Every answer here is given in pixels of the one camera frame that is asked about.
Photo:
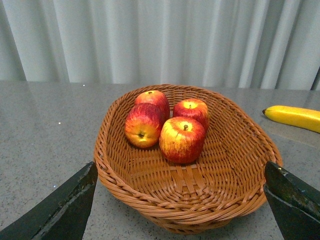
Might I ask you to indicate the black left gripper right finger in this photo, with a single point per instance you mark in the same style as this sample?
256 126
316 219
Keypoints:
294 203

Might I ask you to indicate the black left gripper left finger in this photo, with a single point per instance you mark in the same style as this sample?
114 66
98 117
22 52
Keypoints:
62 215

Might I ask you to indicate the large red yellow apple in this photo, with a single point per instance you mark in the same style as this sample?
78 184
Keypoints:
182 139

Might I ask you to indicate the small red apple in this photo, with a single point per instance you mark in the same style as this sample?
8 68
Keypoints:
195 109

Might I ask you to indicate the left brown wicker basket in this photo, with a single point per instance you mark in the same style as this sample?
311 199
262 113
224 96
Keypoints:
226 182

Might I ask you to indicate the large yellow banana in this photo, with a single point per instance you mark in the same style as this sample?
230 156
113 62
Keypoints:
304 118

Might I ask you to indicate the red apple lying on side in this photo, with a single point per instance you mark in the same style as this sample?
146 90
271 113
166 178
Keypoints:
143 125

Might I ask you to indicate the red apple back in basket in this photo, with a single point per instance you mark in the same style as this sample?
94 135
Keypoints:
157 98

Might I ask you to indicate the grey white curtain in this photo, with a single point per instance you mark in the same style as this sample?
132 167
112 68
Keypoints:
267 44

